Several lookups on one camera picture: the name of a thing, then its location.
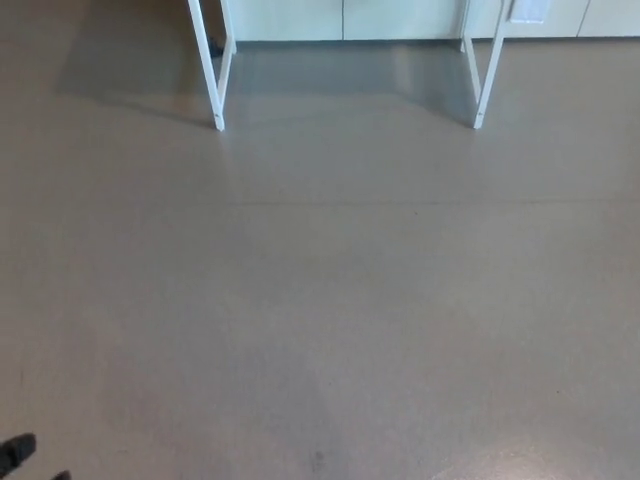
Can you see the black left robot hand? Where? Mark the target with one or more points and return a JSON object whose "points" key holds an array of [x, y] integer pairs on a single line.
{"points": [[17, 450]]}

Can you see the white desk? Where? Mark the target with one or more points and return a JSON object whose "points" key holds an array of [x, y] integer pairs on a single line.
{"points": [[209, 75]]}

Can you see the white cabinet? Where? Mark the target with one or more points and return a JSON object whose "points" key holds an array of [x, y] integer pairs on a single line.
{"points": [[400, 20]]}

